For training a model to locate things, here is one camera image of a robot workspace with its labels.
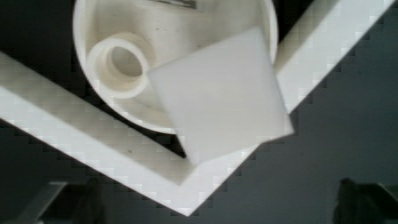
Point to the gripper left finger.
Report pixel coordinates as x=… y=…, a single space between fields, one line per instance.
x=66 y=204

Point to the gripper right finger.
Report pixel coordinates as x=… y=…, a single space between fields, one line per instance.
x=366 y=203

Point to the white stool leg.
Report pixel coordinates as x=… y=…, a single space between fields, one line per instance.
x=182 y=3
x=221 y=97

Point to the white round stool seat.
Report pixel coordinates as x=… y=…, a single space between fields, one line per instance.
x=134 y=34

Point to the white front fence bar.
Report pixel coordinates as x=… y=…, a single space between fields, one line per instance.
x=43 y=109

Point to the white fence bar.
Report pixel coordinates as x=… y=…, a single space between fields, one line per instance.
x=325 y=33
x=43 y=109

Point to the white right fence bar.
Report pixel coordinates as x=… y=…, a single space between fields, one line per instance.
x=325 y=33

